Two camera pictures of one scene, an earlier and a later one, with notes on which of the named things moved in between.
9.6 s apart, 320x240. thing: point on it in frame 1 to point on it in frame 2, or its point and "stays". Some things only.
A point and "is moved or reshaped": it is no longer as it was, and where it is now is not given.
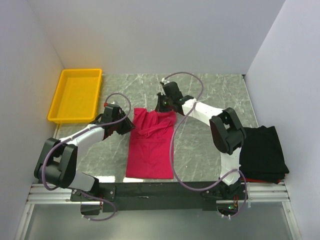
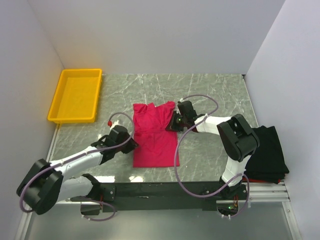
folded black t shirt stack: x=261 y=155 stays
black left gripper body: x=123 y=127 to x=126 y=147
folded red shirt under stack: x=253 y=180 stays
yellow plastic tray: x=78 y=97 stays
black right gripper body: x=164 y=104 to x=178 y=122
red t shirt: x=150 y=153 is moved or reshaped
